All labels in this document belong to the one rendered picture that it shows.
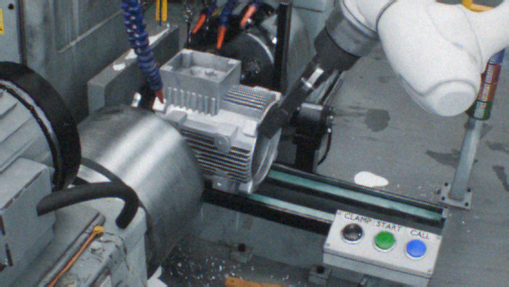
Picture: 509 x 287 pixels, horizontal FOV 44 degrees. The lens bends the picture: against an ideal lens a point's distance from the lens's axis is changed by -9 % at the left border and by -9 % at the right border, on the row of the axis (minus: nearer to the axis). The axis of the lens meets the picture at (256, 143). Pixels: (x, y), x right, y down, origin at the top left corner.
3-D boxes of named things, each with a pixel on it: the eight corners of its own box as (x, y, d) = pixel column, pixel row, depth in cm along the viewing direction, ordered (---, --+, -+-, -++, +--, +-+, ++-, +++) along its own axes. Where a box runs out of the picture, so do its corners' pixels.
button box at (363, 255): (321, 262, 102) (322, 246, 98) (335, 225, 106) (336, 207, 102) (426, 290, 97) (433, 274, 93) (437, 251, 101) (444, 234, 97)
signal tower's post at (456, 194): (437, 202, 151) (475, 37, 129) (442, 183, 158) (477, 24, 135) (469, 210, 149) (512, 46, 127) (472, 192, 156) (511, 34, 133)
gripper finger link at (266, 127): (294, 112, 115) (292, 114, 115) (271, 138, 120) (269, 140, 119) (279, 101, 115) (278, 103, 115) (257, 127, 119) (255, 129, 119)
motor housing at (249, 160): (148, 183, 131) (146, 96, 120) (191, 136, 146) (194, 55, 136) (244, 212, 125) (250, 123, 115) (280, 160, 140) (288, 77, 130)
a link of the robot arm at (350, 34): (335, 4, 98) (314, 31, 102) (384, 43, 98) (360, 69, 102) (349, -13, 105) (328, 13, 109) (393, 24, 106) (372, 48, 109)
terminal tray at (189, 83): (157, 103, 126) (158, 69, 122) (184, 80, 134) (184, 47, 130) (216, 119, 122) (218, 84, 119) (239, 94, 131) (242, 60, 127)
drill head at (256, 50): (163, 123, 151) (164, 19, 137) (233, 53, 184) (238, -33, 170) (270, 150, 144) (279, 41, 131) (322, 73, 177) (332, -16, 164)
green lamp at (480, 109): (464, 115, 139) (468, 97, 137) (465, 103, 144) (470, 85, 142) (489, 122, 138) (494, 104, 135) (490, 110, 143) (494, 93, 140)
